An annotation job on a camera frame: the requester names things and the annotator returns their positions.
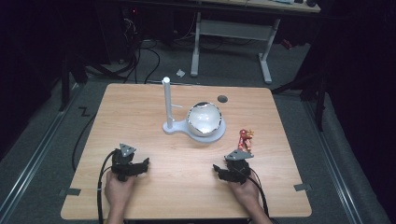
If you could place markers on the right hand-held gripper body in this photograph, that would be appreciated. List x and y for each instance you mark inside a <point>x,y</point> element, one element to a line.
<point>240,171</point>

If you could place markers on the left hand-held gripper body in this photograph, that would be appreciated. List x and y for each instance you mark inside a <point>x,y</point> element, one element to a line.
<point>123,165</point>

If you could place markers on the person's right hand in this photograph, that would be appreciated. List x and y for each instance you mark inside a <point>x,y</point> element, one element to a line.
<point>247,193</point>

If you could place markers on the person's left hand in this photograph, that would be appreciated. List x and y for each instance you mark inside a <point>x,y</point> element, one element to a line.
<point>117,191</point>

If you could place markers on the red and gold toy figure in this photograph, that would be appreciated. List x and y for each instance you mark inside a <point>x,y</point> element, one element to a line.
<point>245,140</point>

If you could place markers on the white stand with pole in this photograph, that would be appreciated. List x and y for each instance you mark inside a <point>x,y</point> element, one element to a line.
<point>168,109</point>

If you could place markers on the grey tape strip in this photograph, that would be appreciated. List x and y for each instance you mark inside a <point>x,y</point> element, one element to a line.
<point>70,192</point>
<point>302,187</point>

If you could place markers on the black zigzag floor tape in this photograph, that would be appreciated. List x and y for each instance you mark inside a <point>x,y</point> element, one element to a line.
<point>84,111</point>

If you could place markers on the round grey table grommet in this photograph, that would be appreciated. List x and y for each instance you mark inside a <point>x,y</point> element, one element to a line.
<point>222,99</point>

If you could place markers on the white paper scrap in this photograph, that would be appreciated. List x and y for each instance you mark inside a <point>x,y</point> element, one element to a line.
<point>180,73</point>

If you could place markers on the dark metal stand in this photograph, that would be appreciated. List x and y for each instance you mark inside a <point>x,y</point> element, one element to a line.
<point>65,81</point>
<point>319,93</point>

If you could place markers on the white-legged background desk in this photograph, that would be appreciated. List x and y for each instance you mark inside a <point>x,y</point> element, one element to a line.
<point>236,29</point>

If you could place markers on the grey floor rail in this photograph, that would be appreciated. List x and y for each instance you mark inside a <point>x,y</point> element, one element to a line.
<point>333,161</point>
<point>34,155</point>

